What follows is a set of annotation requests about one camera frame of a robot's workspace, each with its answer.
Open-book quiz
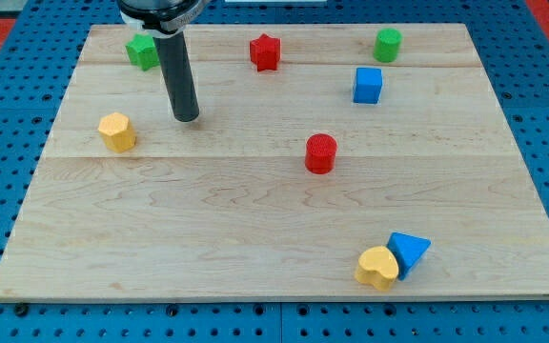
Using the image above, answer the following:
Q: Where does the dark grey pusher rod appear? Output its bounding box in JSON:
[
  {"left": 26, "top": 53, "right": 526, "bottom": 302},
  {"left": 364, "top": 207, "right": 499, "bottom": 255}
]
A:
[{"left": 154, "top": 31, "right": 199, "bottom": 122}]

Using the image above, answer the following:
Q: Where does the red cylinder block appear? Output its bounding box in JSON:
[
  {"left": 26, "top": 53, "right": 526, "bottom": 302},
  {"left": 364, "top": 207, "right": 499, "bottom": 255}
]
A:
[{"left": 304, "top": 133, "right": 337, "bottom": 174}]

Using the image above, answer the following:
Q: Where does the black robot arm flange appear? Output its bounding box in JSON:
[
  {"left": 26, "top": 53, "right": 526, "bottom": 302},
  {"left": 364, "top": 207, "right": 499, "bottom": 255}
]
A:
[{"left": 116, "top": 0, "right": 210, "bottom": 38}]

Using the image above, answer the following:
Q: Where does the yellow heart block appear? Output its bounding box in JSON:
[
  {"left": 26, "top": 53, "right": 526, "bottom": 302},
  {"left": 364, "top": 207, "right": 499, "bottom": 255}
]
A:
[{"left": 354, "top": 246, "right": 399, "bottom": 292}]

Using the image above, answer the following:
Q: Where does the blue cube block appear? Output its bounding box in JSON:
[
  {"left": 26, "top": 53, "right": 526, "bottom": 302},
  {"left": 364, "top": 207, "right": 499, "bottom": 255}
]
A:
[{"left": 353, "top": 67, "right": 383, "bottom": 105}]

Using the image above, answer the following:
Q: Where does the light wooden board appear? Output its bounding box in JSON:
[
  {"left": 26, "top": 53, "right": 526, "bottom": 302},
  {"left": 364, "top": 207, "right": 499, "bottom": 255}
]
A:
[{"left": 0, "top": 24, "right": 549, "bottom": 304}]

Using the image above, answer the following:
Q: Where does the yellow hexagon block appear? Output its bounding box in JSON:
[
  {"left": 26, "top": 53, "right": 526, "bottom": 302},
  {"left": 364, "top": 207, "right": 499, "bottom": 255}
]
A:
[{"left": 98, "top": 112, "right": 136, "bottom": 152}]

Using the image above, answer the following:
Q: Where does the green star block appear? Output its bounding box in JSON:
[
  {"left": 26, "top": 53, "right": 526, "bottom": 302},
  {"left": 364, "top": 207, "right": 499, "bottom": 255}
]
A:
[{"left": 125, "top": 33, "right": 160, "bottom": 71}]

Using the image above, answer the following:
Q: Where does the green cylinder block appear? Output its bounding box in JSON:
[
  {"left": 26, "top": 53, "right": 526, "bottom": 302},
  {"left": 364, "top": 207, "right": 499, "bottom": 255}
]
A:
[{"left": 373, "top": 28, "right": 403, "bottom": 63}]

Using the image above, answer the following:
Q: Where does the red star block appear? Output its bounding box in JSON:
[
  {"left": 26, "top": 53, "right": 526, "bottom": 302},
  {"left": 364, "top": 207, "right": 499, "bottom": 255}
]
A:
[{"left": 249, "top": 33, "right": 281, "bottom": 71}]

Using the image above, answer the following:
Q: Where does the blue triangle block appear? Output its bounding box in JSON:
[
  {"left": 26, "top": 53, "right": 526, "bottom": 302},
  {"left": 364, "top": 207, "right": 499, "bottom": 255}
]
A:
[{"left": 387, "top": 232, "right": 431, "bottom": 280}]

